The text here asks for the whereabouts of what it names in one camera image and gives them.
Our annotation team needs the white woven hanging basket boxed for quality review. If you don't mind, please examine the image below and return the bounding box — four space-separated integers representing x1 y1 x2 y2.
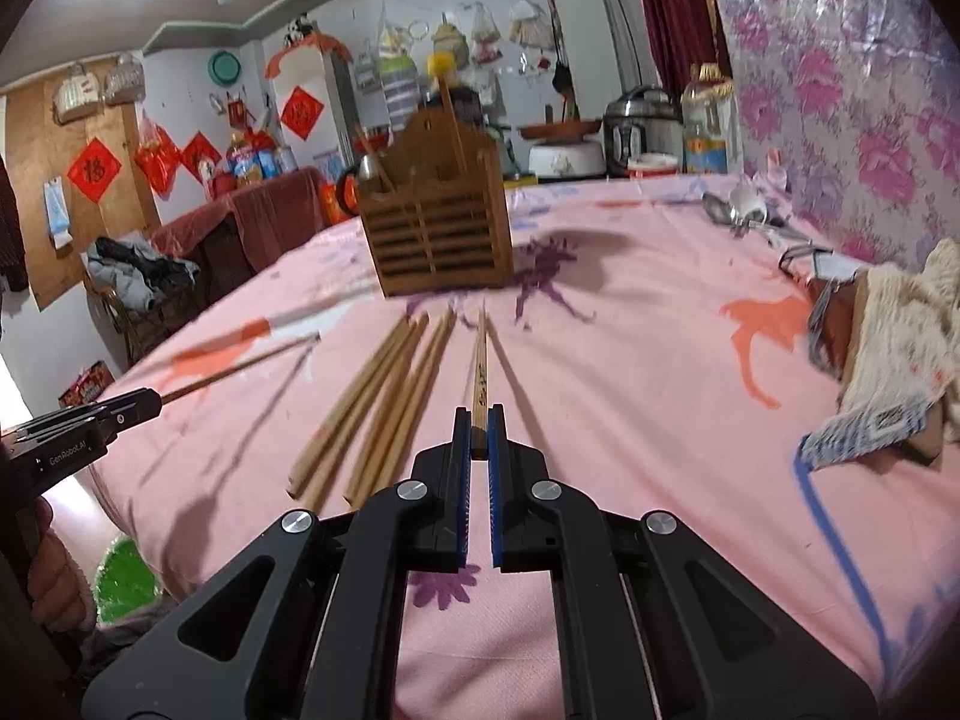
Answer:
52 64 103 125

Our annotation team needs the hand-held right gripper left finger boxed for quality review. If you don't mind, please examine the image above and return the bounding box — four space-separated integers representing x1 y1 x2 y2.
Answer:
81 405 473 720

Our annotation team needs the red diamond fridge poster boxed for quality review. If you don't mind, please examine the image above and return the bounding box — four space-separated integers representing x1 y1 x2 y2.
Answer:
279 86 328 142

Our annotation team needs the red gift box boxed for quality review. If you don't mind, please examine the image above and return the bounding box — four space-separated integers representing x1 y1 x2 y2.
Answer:
58 360 118 410

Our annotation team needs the cream knitted towel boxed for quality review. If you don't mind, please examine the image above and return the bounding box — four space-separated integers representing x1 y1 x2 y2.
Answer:
838 238 960 442

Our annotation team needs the green plastic bag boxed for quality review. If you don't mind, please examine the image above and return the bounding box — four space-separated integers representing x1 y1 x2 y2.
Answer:
97 536 163 628

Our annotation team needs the metal spoon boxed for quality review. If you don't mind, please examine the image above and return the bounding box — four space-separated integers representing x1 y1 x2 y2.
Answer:
701 193 743 227

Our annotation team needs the floral wall sheet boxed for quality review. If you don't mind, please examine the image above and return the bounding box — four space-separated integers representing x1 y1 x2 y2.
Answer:
694 0 960 275

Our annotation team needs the yellow oil bottle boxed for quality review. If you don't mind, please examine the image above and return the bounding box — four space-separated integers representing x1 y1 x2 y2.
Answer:
225 131 265 190

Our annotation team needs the blue white paper packet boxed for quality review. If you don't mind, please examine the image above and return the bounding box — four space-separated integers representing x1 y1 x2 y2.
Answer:
798 390 947 470

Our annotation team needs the yellow capped soy sauce bottle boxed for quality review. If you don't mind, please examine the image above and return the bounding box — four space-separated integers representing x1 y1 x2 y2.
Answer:
420 52 482 130

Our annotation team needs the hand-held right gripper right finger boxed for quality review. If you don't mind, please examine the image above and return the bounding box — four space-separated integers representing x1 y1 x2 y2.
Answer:
487 403 880 720

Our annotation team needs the wooden slatted chopstick holder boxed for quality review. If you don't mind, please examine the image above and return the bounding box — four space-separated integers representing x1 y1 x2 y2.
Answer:
356 109 515 298

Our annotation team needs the pink printed tablecloth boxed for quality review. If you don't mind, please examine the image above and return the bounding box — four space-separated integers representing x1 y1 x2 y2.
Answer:
86 172 960 720

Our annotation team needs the dark hanging garment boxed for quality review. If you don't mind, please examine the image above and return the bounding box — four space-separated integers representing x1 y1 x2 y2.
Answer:
0 157 32 294

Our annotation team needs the red diamond door poster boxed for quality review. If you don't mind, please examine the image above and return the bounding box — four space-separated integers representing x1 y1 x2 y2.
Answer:
66 136 124 204

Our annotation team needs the yellow jar in bag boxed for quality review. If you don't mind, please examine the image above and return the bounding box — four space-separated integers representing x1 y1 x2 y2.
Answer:
431 21 470 70

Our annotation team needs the silver black rice cooker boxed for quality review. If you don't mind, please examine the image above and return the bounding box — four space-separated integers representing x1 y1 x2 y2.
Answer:
604 86 683 178

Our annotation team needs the brown wooden chopstick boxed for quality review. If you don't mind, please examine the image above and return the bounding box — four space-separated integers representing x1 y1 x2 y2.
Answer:
161 334 322 403
343 307 452 505
439 79 470 175
287 315 415 497
304 313 431 511
360 307 460 512
352 127 395 193

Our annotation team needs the orange red bag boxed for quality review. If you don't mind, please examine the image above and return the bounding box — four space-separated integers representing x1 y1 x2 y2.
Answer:
322 180 355 226

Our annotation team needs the wooden door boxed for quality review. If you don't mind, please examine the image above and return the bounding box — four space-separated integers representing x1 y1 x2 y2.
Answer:
0 64 163 313

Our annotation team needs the pale green electric cooker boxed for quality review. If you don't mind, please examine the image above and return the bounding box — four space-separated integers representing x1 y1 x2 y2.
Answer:
527 138 607 180

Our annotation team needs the white refrigerator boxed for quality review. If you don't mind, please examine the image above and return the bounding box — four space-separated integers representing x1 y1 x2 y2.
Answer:
271 37 358 170

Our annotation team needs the person's left hand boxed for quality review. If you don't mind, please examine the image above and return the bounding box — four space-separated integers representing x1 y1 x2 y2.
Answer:
26 501 100 635

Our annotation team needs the clear plastic oil bottle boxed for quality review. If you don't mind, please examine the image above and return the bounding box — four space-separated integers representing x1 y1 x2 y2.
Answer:
681 64 743 176

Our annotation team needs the clear beaded hanging basket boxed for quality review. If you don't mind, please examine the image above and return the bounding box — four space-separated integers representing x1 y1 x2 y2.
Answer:
103 52 148 107

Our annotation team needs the steel thermos kettle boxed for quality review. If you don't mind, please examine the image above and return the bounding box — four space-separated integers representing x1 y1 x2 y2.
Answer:
336 150 392 220

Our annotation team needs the grey black jacket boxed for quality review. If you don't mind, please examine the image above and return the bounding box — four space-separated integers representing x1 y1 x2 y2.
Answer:
86 235 200 313

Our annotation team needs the light printed bamboo chopstick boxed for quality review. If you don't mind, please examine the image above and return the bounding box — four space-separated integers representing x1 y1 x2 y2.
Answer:
469 300 496 460

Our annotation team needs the wooden chair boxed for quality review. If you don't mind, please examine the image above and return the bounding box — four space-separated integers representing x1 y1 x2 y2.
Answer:
82 270 205 370

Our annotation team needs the red hanging plastic bag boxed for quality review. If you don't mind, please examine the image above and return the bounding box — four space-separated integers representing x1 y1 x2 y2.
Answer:
135 112 185 197

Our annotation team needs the dark red curtain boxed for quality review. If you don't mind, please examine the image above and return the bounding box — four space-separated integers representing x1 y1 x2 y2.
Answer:
626 0 733 115

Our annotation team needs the white blue hanging packet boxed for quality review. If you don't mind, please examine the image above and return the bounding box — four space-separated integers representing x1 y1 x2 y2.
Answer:
43 176 75 249

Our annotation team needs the tiered striped food container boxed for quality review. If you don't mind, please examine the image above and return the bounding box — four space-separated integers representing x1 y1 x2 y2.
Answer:
377 45 422 137

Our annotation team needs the red diamond wall poster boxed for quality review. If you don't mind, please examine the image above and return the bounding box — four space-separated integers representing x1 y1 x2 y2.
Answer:
180 131 224 185

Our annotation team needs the red shallow pan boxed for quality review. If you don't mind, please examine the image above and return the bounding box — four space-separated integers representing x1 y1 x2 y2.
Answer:
517 118 604 142

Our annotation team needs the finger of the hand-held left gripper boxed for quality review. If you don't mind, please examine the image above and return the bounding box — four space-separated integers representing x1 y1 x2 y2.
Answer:
15 388 163 445

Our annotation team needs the side table with red cloth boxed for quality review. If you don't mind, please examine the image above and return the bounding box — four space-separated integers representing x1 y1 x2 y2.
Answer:
154 165 328 280

